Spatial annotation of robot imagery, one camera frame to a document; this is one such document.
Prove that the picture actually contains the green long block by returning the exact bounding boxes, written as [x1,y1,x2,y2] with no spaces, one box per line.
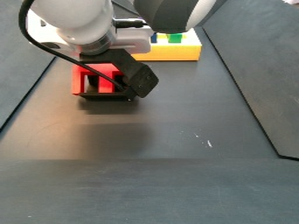
[167,33,183,44]

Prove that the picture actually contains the black cable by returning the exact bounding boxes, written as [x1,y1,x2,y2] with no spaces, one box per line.
[17,0,127,92]

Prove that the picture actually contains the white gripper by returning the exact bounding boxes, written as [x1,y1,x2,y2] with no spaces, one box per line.
[25,10,155,56]

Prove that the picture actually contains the yellow base board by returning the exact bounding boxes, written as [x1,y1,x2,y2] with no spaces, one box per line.
[134,29,202,61]

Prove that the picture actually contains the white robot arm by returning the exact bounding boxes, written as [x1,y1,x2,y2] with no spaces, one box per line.
[19,0,216,55]

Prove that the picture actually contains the blue long block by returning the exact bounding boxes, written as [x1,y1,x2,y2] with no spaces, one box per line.
[151,33,158,43]

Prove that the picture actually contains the black angled stand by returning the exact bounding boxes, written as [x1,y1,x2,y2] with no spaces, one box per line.
[79,75,136,101]

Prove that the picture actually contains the red E-shaped block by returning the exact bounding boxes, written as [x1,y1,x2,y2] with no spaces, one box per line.
[71,63,123,95]

